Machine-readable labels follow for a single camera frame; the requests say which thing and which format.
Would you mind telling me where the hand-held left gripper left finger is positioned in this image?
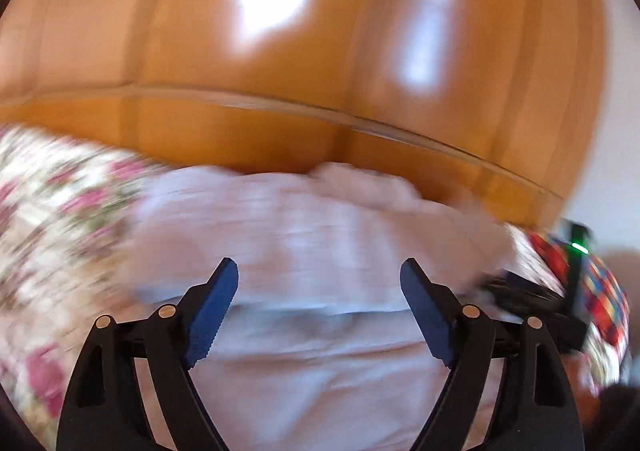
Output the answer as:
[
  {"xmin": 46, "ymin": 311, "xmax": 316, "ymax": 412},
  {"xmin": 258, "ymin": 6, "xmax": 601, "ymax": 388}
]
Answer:
[{"xmin": 56, "ymin": 257, "xmax": 240, "ymax": 451}]

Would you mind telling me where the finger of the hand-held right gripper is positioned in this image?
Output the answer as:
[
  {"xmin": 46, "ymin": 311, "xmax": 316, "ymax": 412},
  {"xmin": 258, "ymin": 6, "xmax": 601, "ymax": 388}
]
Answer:
[{"xmin": 482, "ymin": 271, "xmax": 568, "ymax": 328}]

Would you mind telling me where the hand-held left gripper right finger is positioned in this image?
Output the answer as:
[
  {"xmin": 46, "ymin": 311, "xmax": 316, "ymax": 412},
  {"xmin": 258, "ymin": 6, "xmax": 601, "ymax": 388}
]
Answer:
[{"xmin": 400, "ymin": 258, "xmax": 585, "ymax": 451}]

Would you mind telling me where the light blue quilted duvet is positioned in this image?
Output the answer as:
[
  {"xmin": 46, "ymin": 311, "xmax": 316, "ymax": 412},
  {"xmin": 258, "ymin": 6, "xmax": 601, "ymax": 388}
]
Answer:
[{"xmin": 125, "ymin": 162, "xmax": 521, "ymax": 451}]

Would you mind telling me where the plaid pillow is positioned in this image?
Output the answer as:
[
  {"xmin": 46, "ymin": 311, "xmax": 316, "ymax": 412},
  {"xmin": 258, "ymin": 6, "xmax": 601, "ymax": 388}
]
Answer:
[{"xmin": 530, "ymin": 228, "xmax": 632, "ymax": 382}]

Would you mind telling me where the floral bedspread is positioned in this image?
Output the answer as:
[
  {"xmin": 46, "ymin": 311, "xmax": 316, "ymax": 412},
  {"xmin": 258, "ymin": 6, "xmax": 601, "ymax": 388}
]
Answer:
[{"xmin": 0, "ymin": 123, "xmax": 631, "ymax": 451}]

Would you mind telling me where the wooden wardrobe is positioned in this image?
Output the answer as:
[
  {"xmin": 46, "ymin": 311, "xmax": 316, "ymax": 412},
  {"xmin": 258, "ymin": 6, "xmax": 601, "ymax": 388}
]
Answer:
[{"xmin": 0, "ymin": 0, "xmax": 608, "ymax": 232}]

